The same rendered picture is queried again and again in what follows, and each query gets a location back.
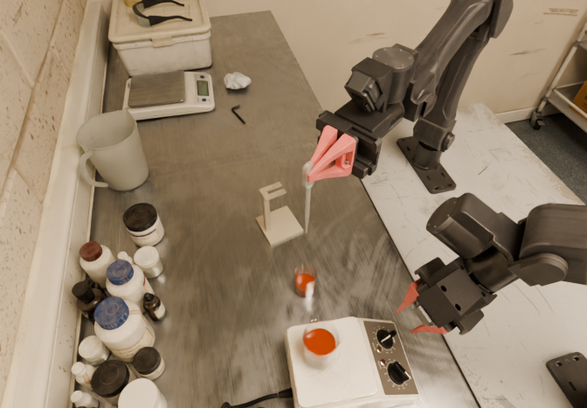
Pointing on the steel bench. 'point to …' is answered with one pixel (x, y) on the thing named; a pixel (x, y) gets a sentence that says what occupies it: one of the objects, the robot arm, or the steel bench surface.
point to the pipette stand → (282, 218)
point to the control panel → (390, 359)
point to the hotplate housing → (355, 399)
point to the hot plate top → (355, 352)
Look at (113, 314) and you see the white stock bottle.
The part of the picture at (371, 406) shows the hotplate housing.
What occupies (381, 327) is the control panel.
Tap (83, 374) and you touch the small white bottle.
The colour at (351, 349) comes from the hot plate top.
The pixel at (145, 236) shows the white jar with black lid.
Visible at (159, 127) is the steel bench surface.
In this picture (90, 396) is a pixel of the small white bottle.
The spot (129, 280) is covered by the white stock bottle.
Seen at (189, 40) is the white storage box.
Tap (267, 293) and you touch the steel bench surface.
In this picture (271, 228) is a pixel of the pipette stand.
